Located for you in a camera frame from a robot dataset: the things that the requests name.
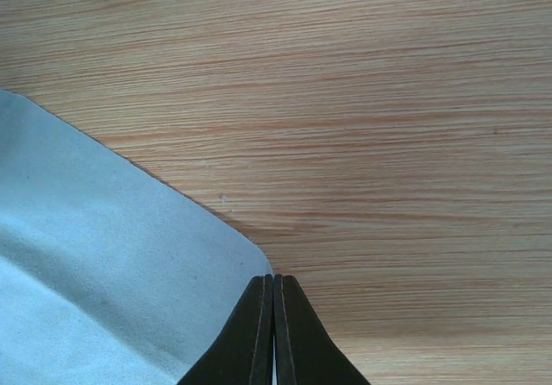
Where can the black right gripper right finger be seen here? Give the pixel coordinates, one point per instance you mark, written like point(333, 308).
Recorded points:
point(304, 351)

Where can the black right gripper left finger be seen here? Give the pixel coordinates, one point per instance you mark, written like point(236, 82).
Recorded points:
point(243, 351)

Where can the light blue cleaning cloth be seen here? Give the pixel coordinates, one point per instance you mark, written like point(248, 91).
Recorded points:
point(108, 276)

